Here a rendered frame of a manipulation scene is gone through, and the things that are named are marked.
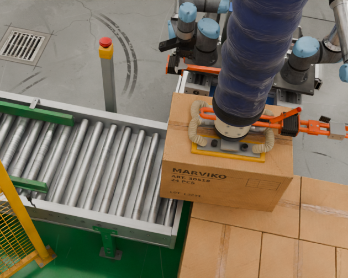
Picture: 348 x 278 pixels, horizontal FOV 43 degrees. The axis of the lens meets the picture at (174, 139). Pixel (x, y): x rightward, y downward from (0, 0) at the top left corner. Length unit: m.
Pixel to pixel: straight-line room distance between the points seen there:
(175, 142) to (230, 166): 0.28
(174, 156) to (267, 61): 0.69
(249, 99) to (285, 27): 0.39
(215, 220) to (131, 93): 1.51
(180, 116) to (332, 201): 1.07
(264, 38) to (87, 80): 2.39
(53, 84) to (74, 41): 0.50
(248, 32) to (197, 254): 1.29
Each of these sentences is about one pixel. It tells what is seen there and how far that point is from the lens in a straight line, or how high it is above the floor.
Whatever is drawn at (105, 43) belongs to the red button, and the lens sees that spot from 2.49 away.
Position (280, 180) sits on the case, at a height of 1.03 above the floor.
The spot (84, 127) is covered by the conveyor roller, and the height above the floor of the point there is 0.55.
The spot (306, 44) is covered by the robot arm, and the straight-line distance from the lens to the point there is 2.33.
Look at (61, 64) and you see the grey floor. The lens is 3.84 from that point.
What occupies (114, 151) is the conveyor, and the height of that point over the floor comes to 0.49.
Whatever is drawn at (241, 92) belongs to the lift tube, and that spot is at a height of 1.49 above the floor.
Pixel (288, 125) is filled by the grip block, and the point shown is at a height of 1.21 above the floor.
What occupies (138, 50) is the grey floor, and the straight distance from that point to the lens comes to 3.90.
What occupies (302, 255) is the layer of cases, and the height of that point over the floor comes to 0.54.
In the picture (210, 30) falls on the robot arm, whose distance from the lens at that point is 2.27.
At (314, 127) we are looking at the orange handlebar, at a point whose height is 1.21.
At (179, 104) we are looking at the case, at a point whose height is 1.07.
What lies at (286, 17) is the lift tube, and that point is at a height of 1.87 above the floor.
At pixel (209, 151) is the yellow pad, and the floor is 1.08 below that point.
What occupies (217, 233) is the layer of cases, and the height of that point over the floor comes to 0.54.
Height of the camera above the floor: 2.79
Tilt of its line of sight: 57 degrees down
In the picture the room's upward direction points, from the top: 7 degrees clockwise
